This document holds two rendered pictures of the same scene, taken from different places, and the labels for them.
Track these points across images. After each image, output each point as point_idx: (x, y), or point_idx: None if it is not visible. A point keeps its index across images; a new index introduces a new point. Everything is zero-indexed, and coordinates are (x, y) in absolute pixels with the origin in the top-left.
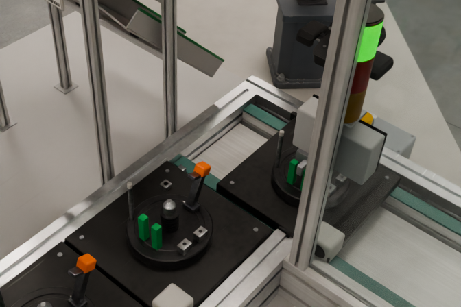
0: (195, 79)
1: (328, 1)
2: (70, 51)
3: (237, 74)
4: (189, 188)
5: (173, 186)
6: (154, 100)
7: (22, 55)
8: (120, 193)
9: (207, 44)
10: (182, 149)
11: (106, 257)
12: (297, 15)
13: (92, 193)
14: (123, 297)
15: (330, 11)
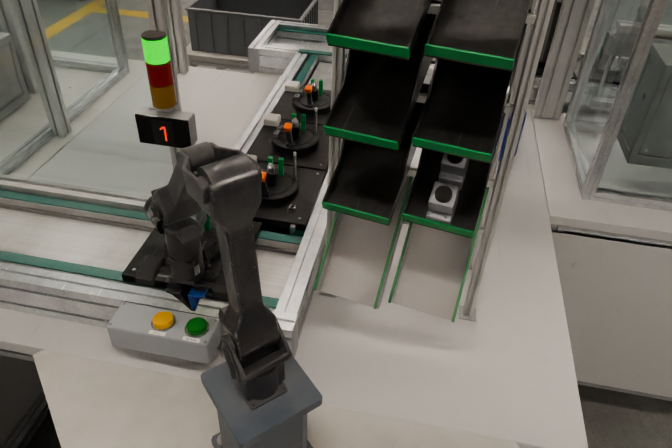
0: (369, 377)
1: (235, 388)
2: (513, 355)
3: (331, 408)
4: (277, 214)
5: (288, 211)
6: (384, 334)
7: (542, 329)
8: (319, 202)
9: (397, 442)
10: (302, 240)
11: (296, 170)
12: None
13: None
14: (274, 160)
15: (226, 368)
